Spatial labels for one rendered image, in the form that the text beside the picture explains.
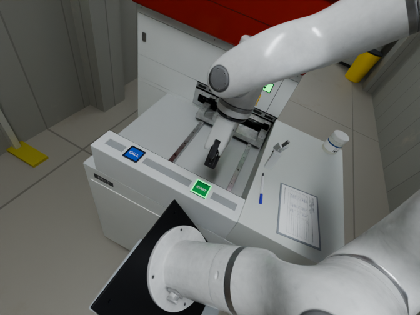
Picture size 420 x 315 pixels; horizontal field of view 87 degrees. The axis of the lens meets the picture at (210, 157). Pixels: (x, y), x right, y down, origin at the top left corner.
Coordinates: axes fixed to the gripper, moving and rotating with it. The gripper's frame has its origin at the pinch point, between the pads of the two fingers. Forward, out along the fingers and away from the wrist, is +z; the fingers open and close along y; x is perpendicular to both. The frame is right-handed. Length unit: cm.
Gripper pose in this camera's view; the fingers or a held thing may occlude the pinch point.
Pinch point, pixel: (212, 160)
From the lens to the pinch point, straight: 61.9
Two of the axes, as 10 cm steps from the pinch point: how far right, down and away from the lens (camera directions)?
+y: -3.3, 4.8, -8.1
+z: -3.1, 7.6, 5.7
